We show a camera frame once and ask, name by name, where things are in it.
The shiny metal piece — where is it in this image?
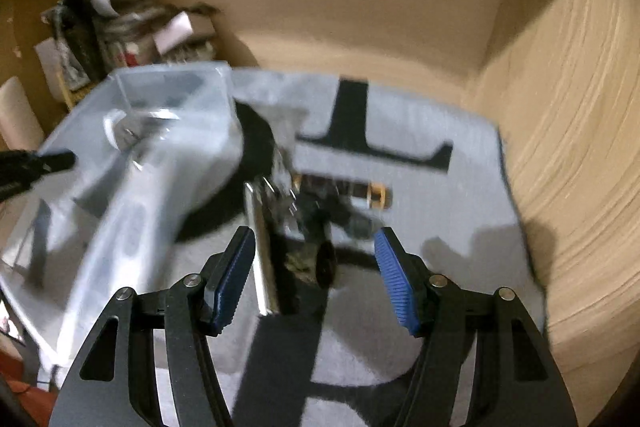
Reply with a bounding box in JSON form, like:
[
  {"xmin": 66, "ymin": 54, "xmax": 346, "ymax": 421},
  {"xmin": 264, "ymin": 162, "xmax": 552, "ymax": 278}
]
[{"xmin": 103, "ymin": 107, "xmax": 179, "ymax": 150}]

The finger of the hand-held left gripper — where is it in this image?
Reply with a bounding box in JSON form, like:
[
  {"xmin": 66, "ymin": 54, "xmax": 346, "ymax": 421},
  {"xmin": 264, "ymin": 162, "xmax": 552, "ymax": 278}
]
[{"xmin": 0, "ymin": 149, "xmax": 77, "ymax": 202}]

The white mat with black print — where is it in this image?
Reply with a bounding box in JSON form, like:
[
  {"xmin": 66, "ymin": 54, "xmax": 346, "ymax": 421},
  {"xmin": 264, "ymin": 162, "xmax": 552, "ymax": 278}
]
[{"xmin": 0, "ymin": 68, "xmax": 552, "ymax": 427}]

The pile of boxes and papers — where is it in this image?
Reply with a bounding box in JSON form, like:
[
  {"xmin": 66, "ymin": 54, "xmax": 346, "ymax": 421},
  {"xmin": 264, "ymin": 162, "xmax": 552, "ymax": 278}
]
[{"xmin": 98, "ymin": 0, "xmax": 222, "ymax": 70}]

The silver rectangular metal box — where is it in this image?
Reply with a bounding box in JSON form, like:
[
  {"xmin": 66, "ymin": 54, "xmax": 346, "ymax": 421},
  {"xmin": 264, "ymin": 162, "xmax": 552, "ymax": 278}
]
[{"xmin": 243, "ymin": 181, "xmax": 282, "ymax": 317}]

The black upright stand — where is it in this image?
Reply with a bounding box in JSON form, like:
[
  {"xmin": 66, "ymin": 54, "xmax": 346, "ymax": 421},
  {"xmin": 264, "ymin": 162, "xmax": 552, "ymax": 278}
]
[{"xmin": 53, "ymin": 0, "xmax": 104, "ymax": 84}]

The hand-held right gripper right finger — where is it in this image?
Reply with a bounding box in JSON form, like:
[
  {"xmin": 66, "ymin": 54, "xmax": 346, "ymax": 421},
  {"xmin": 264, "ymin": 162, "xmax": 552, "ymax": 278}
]
[{"xmin": 374, "ymin": 227, "xmax": 581, "ymax": 427}]

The clear plastic storage bin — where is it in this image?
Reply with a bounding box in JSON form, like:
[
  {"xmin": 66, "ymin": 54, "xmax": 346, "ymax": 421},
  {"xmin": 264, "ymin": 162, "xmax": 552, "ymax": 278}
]
[{"xmin": 0, "ymin": 62, "xmax": 246, "ymax": 370}]

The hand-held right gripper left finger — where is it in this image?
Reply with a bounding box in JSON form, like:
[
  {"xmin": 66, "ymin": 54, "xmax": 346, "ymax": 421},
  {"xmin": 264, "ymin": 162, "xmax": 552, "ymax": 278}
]
[{"xmin": 49, "ymin": 226, "xmax": 257, "ymax": 427}]

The red-orange cloth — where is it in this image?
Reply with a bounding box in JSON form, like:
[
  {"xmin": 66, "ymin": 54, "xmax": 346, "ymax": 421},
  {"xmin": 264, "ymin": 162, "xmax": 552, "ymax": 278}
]
[{"xmin": 0, "ymin": 351, "xmax": 57, "ymax": 413}]

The black and gold cylinder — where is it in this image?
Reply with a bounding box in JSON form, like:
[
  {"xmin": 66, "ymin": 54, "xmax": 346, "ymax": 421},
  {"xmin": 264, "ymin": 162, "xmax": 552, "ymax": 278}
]
[{"xmin": 293, "ymin": 173, "xmax": 390, "ymax": 210}]

